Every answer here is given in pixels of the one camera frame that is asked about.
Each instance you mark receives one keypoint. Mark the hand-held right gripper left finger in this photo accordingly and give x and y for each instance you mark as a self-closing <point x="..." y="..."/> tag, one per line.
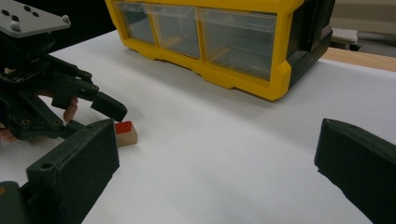
<point x="77" y="174"/>

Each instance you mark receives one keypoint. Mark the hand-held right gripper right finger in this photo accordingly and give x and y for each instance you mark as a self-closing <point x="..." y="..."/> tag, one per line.
<point x="358" y="168"/>

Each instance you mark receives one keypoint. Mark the red topped wooden block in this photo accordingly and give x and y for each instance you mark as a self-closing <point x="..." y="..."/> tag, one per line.
<point x="127" y="137"/>

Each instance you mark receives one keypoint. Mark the yellow black drawer organizer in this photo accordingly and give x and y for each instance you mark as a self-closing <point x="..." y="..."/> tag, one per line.
<point x="280" y="77"/>

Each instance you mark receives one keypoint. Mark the white foam mat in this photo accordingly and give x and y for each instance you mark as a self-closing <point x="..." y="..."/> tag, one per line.
<point x="202" y="155"/>

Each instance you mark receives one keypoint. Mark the wooden table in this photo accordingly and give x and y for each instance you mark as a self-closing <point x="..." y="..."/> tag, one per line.
<point x="367" y="59"/>

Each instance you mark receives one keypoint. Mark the white power strip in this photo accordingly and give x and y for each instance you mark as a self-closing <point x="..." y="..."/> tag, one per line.
<point x="344" y="35"/>

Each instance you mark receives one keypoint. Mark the grid of clear drawers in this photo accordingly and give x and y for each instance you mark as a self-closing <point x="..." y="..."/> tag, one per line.
<point x="236" y="43"/>

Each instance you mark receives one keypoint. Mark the beige wooden cabinet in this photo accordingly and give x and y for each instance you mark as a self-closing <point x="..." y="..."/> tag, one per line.
<point x="367" y="15"/>

